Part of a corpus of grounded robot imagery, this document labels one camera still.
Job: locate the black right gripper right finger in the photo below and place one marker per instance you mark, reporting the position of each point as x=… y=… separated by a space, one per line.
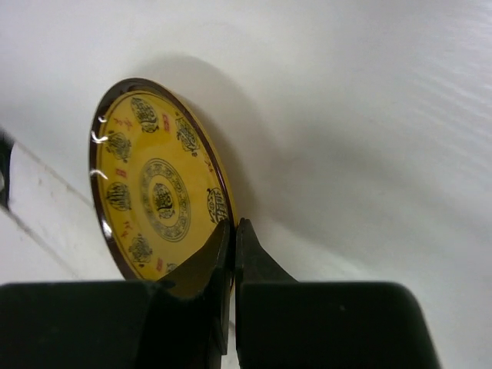
x=285 y=323

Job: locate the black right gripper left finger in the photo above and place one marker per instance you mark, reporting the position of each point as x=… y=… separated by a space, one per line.
x=179 y=321

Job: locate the gold brown patterned plate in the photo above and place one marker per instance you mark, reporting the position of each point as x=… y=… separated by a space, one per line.
x=158 y=186

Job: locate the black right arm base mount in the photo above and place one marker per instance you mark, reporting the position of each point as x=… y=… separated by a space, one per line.
x=6 y=146

